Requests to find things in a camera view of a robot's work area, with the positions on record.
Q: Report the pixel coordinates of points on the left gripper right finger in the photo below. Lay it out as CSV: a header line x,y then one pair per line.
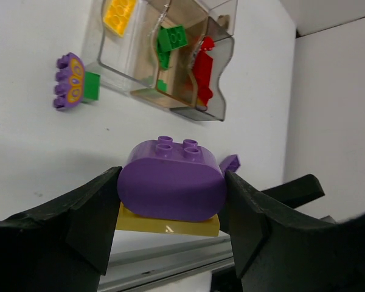
x,y
277,248

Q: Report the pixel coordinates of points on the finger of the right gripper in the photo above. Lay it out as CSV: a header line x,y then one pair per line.
x,y
297,192

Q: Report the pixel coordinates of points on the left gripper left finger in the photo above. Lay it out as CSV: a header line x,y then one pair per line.
x,y
63,244

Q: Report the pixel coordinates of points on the long yellow lego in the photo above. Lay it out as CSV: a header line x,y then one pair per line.
x,y
128,221

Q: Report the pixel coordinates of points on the purple rounded lego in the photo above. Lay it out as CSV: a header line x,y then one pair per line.
x,y
169,180

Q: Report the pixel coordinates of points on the small green square lego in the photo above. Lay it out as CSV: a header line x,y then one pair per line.
x,y
161,85

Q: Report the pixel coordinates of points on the red rounded lego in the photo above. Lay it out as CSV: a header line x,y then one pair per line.
x,y
206,45

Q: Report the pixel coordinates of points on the green rectangular lego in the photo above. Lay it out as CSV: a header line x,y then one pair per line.
x,y
172,38

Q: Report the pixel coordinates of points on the yellow lego brick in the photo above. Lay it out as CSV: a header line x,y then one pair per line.
x,y
117,14

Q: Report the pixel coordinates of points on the green rounded lego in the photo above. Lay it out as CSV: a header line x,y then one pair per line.
x,y
164,59

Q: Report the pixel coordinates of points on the purple tan flower lego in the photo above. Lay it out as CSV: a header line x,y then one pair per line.
x,y
70,79

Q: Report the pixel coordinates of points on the long clear container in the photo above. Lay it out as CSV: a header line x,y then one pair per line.
x,y
222,16

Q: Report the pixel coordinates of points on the tan translucent container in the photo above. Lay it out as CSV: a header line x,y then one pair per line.
x,y
181,85

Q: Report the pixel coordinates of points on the small clear container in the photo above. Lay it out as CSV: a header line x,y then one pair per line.
x,y
124,63

